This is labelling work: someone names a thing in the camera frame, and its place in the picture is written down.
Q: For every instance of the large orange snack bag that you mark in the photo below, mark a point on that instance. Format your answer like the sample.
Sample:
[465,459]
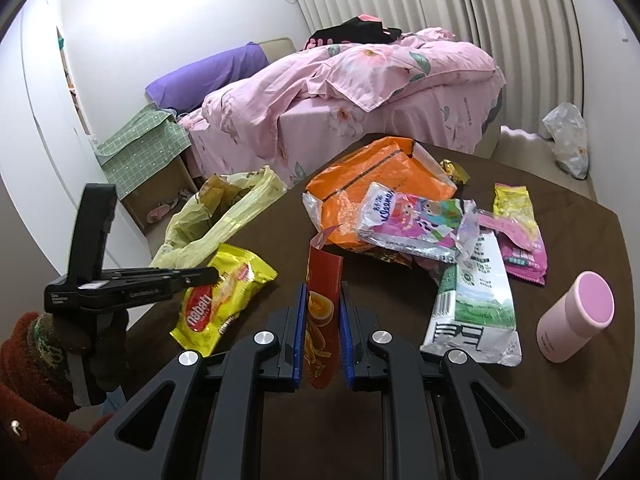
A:
[350,185]

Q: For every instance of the yellow wafer snack packet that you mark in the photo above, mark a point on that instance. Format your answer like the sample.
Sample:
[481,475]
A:
[225,285]

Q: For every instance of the white plastic bag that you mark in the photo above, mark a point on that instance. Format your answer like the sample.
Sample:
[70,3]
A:
[567,135]

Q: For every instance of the gold candy wrapper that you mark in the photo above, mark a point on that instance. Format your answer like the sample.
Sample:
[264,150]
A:
[455,170]

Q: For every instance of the red snack packet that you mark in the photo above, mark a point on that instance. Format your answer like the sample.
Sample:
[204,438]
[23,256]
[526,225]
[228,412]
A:
[322,310]

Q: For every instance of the yellow bag lined bin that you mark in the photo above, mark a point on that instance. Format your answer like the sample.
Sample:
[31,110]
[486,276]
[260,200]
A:
[220,225]

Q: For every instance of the magenta snack packet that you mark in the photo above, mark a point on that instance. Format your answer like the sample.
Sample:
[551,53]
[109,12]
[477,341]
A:
[525,265]

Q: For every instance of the purple pillow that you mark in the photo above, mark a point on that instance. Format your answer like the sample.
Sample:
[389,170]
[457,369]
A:
[210,75]

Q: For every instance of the silver cartoon snack packet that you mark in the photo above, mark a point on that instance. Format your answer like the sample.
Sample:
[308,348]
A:
[400,220]

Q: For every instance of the green checked cloth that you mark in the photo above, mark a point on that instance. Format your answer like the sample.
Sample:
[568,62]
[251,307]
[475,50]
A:
[145,145]

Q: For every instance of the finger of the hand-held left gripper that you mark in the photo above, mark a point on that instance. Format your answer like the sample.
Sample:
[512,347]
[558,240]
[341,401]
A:
[190,280]

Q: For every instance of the pink slipper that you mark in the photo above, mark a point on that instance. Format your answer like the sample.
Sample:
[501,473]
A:
[160,211]

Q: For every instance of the black white sneaker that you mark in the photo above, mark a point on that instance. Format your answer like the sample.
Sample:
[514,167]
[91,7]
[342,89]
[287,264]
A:
[184,195]

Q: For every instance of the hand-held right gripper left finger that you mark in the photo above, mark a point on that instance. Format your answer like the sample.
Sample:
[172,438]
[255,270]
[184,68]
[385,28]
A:
[300,340]

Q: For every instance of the person's left hand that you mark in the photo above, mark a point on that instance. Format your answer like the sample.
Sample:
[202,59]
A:
[114,350]

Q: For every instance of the white pleated curtain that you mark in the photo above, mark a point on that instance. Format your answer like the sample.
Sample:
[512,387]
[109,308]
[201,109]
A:
[450,0]

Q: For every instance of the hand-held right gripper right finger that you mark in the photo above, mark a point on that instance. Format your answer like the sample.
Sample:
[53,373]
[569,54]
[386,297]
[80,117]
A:
[346,340]

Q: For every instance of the white green milk packet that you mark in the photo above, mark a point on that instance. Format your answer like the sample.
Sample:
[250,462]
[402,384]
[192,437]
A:
[470,300]

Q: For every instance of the long pink cartoon wrapper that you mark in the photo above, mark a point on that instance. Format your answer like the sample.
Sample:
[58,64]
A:
[500,225]

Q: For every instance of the pink cup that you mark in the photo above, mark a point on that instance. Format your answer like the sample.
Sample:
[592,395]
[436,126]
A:
[575,320]

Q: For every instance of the person's left forearm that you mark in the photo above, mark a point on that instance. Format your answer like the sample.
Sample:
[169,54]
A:
[30,385]

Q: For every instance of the bed with pink duvet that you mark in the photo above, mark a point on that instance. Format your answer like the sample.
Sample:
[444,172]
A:
[350,85]

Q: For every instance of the black garment with pink print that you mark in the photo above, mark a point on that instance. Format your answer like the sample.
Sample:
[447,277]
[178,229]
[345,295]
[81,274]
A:
[350,30]

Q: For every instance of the yellow chip packet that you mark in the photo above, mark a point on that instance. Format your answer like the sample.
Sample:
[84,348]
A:
[515,205]

